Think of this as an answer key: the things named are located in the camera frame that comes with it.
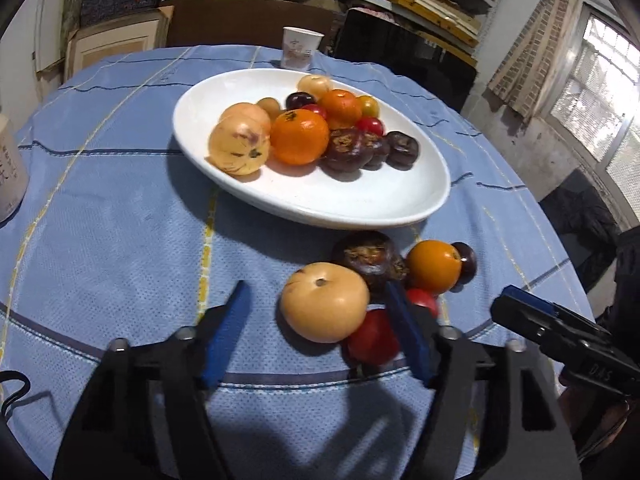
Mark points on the person's right hand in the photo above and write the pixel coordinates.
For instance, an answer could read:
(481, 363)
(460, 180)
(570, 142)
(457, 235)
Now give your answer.
(595, 420)

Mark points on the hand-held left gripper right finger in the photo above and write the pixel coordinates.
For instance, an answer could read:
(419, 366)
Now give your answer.
(407, 335)

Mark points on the wooden framed panel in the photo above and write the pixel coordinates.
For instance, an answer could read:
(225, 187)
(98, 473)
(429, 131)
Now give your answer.
(115, 45)

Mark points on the small smooth orange fruit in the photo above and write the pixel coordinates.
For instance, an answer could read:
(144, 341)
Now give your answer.
(434, 266)

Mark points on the white beverage can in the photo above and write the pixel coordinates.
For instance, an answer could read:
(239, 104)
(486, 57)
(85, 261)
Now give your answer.
(10, 170)

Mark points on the large yellow passion fruit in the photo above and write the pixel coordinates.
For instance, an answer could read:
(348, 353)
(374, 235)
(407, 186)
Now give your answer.
(237, 147)

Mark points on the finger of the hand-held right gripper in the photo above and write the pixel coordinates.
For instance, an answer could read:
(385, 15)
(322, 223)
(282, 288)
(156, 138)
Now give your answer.
(530, 297)
(520, 317)

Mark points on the dark purple cherry tomato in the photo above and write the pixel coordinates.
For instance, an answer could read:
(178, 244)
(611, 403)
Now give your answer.
(299, 100)
(468, 262)

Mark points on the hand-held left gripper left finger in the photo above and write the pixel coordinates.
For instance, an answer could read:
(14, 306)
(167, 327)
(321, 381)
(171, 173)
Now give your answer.
(225, 340)

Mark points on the black cloth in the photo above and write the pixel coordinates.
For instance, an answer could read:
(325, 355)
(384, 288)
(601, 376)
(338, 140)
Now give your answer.
(580, 225)

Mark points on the small yellow-orange fruit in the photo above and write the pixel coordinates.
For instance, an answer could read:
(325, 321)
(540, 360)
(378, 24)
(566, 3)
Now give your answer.
(270, 106)

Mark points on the white oval plate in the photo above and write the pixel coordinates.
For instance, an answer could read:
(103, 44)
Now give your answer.
(310, 190)

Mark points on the grilled window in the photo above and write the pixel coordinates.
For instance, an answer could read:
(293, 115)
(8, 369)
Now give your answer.
(595, 105)

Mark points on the orange mandarin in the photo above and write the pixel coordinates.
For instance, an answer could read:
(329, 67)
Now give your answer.
(299, 136)
(341, 106)

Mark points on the black flat screen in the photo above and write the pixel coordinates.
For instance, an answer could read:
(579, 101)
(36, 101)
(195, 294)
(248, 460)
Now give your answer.
(400, 55)

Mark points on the stack of woven tan boxes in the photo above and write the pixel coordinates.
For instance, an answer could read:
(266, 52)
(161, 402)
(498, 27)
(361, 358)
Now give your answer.
(430, 10)

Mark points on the white paper cup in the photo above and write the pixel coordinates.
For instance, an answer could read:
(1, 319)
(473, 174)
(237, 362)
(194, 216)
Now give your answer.
(300, 50)

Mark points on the brick pattern curtain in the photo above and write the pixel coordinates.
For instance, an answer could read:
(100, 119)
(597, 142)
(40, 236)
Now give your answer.
(535, 45)

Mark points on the blue striped tablecloth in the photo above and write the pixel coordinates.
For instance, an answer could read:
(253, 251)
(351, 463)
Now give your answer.
(110, 240)

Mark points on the brown board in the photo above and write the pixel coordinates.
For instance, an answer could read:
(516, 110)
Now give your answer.
(240, 27)

